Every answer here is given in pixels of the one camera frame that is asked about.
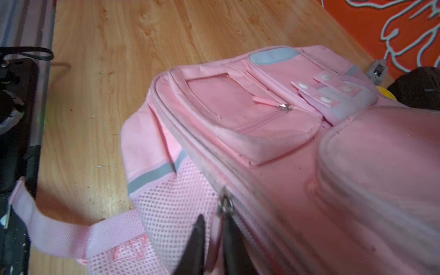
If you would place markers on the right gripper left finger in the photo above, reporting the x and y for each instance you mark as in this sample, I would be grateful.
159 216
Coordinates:
193 258

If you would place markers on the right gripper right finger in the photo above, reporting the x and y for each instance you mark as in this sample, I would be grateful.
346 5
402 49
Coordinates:
235 256

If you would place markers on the pink student backpack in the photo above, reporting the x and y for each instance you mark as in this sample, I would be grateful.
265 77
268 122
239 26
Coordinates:
322 174

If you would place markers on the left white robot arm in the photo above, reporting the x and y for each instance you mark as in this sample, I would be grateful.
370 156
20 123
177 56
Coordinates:
19 77

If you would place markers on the black pencil case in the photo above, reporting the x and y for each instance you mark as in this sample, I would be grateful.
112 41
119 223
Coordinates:
420 88

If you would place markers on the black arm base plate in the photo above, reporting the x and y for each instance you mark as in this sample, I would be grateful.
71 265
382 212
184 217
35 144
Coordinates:
15 244

